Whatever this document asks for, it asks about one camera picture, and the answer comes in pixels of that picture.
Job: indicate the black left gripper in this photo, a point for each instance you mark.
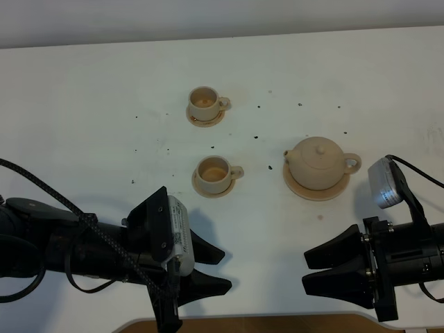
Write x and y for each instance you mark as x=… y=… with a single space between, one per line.
x=150 y=235

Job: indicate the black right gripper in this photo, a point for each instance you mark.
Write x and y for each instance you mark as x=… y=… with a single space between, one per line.
x=371 y=287

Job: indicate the beige ceramic teapot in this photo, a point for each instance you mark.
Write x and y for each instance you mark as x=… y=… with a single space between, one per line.
x=318 y=163

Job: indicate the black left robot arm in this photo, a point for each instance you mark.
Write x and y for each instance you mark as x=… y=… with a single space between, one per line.
x=36 y=238

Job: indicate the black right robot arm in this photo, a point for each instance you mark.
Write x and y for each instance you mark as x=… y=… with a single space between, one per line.
x=418 y=258

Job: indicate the beige teapot saucer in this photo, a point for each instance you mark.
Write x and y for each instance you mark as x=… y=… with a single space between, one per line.
x=314 y=195

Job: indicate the near beige cup saucer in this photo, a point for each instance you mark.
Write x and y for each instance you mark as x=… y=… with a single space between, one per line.
x=205 y=194

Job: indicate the beige cup saucer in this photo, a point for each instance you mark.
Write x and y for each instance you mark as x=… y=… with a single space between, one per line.
x=205 y=194
x=208 y=123

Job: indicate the near beige teacup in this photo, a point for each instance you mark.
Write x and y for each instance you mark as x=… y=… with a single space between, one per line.
x=215 y=173

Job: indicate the beige teacup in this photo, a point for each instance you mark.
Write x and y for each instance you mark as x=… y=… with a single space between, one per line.
x=215 y=173
x=205 y=104

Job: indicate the far beige cup saucer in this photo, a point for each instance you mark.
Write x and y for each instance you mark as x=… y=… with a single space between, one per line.
x=208 y=123

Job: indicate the far beige teacup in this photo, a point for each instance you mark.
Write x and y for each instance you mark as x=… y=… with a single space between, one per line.
x=205 y=104

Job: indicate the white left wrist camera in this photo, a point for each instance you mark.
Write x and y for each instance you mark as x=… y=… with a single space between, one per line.
x=181 y=236

